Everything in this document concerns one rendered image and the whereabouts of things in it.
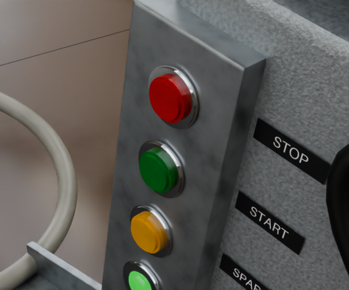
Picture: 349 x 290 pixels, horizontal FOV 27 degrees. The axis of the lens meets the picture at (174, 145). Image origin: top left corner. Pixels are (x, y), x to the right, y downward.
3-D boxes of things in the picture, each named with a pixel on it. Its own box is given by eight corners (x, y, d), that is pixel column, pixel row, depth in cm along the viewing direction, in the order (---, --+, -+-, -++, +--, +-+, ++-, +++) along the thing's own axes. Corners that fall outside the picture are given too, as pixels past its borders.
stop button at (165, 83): (191, 126, 39) (198, 86, 37) (177, 133, 38) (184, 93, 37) (157, 102, 40) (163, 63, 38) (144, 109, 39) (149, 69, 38)
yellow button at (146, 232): (167, 255, 45) (172, 225, 43) (154, 262, 44) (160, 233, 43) (138, 231, 46) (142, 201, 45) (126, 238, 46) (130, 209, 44)
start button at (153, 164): (177, 195, 42) (184, 161, 40) (165, 203, 41) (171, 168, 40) (147, 171, 43) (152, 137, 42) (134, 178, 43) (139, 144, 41)
